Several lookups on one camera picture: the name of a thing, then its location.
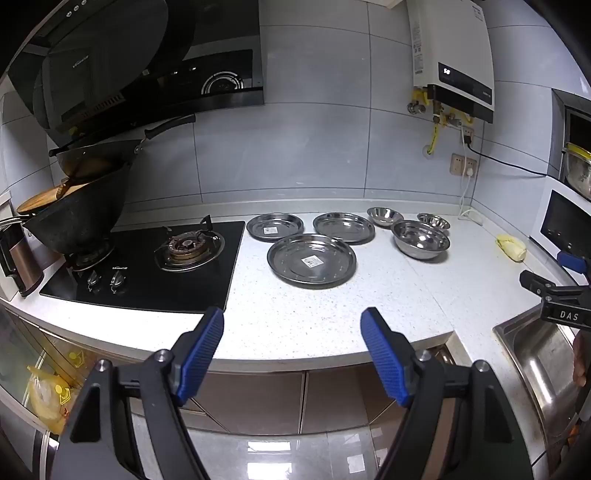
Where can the napa cabbage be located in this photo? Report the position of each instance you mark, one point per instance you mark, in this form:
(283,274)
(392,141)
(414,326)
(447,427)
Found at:
(510,249)

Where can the single wall socket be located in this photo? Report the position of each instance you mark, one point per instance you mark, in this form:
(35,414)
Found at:
(467,136)

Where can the stainless steel sink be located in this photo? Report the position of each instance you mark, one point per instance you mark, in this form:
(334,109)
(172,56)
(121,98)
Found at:
(540,364)

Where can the black glass gas stove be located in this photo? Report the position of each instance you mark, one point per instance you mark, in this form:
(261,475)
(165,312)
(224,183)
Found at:
(194,286)

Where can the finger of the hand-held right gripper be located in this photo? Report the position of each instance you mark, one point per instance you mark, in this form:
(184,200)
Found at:
(535,281)
(572,263)

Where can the large steel plate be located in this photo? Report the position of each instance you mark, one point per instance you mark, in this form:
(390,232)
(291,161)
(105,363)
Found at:
(311,261)

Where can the gas burner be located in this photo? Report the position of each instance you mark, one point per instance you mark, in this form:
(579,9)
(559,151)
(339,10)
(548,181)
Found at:
(90,256)
(189,247)

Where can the small steel bowl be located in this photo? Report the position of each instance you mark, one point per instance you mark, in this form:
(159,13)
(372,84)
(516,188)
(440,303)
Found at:
(433,220)

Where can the steel electric kettle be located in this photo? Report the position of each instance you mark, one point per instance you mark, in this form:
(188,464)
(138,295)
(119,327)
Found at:
(21,258)

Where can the yellow oil bottle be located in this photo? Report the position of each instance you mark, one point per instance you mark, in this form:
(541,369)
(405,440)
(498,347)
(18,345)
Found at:
(46,397)

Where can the black range hood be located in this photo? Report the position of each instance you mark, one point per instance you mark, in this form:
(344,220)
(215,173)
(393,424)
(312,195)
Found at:
(115,46)

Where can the medium steel bowl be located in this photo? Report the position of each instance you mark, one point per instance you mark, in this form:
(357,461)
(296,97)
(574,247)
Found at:
(384,216)

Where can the white microwave oven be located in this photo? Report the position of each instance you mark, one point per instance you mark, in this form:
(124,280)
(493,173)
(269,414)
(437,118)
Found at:
(563,226)

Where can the cooking oil bottle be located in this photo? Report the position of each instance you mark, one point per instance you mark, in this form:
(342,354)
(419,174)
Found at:
(74,364)

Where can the double wall socket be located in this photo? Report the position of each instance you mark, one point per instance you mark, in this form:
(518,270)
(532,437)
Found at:
(463,164)

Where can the wooden pot lid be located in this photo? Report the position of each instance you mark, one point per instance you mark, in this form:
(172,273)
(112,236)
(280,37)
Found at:
(37,199)

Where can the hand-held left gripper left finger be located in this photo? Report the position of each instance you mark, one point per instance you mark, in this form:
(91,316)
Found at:
(203,350)

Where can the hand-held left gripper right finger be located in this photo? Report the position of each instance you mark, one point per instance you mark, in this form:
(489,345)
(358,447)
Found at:
(383,355)

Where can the white gas water heater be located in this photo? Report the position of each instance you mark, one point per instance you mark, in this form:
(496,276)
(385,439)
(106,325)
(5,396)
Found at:
(452,41)

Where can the stove knob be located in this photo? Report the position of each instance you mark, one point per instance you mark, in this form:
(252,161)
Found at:
(118,279)
(93,279)

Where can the large steel bowl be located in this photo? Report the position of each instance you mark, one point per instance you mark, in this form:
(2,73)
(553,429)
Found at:
(420,240)

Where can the black cooking pot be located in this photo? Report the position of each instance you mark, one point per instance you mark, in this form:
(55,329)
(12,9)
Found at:
(78,217)

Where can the person's right hand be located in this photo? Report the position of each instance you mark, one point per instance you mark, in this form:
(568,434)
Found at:
(580,364)

